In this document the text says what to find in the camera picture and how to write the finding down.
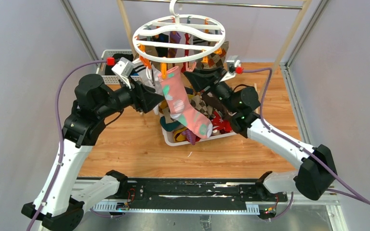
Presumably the hanging argyle sock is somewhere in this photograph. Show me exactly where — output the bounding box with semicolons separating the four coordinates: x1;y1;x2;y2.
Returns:
200;41;229;69

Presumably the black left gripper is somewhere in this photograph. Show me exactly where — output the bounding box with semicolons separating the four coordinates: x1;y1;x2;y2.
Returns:
96;75;165;118

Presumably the red patterned sock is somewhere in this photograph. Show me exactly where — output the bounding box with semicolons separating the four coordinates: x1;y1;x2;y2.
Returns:
211;110;233;134

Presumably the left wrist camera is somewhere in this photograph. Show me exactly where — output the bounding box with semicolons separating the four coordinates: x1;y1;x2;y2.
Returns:
111;57;134;89

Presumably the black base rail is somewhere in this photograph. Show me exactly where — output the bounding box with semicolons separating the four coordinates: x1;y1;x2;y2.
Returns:
76;177;290;216

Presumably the brown argyle sock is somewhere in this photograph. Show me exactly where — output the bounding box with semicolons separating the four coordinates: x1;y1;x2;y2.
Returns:
190;95;215;118

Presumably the wooden drying rack frame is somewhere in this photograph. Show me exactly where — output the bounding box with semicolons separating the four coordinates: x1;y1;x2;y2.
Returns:
117;0;311;69

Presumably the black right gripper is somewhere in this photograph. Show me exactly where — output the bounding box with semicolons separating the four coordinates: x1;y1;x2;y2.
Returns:
183;66;237;115

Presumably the white perforated plastic basket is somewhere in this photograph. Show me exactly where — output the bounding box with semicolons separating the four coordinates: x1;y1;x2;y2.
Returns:
96;49;141;85

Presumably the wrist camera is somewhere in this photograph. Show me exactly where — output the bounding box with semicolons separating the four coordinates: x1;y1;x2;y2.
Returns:
220;55;241;82
111;57;134;89

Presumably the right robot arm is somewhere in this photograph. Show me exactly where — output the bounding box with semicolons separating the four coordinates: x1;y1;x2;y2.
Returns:
184;68;337;201

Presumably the orange clothes clip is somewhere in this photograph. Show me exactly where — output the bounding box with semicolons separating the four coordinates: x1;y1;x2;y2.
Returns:
160;63;168;80

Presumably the white sock laundry basket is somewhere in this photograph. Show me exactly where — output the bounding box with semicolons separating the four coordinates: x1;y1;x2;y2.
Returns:
159;94;235;147

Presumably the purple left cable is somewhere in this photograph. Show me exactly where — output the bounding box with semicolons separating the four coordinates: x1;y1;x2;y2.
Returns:
26;59;109;231

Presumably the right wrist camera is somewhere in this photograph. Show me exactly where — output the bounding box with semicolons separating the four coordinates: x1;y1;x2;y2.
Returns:
220;55;241;82

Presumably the white round clip hanger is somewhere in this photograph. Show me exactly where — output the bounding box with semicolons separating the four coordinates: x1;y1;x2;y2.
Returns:
132;0;226;64

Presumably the pink patterned sock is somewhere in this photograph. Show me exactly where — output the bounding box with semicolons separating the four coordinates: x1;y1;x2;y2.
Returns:
159;66;213;139

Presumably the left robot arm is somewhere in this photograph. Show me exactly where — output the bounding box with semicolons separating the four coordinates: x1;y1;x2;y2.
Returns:
21;74;164;231

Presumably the metal hanging rod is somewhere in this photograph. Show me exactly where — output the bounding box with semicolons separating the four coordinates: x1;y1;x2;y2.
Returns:
127;0;303;10

